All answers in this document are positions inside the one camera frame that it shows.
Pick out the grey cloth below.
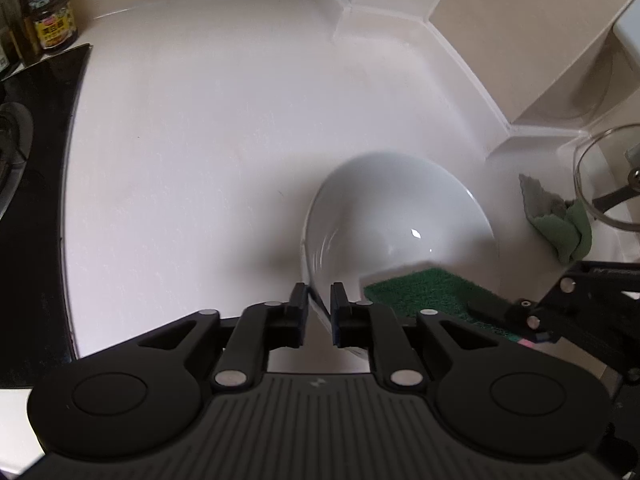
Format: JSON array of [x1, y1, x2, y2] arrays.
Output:
[[518, 173, 568, 221]]

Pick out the glass pot lid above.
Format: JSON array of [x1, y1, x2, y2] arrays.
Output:
[[572, 124, 640, 233]]

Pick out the white bowl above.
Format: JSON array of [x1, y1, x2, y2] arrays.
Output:
[[300, 151, 501, 361]]

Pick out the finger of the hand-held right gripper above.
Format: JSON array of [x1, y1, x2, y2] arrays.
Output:
[[467, 297, 556, 336]]

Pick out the black cap oil bottle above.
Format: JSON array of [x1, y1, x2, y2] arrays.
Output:
[[10, 0, 43, 65]]

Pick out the metal stove burner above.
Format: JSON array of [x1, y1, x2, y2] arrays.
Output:
[[0, 101, 35, 221]]

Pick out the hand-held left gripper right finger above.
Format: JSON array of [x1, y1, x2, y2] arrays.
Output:
[[330, 282, 501, 393]]

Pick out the green cloth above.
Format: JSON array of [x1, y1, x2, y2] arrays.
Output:
[[530, 200, 593, 266]]

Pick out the patterned lid sauce jar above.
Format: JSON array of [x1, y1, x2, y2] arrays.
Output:
[[27, 0, 78, 53]]

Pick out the pink and green sponge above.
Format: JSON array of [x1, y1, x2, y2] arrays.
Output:
[[363, 267, 548, 346]]

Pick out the black glass gas stove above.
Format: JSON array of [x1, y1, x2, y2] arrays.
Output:
[[0, 42, 93, 388]]

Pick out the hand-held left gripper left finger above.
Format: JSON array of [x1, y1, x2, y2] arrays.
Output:
[[137, 282, 311, 393]]

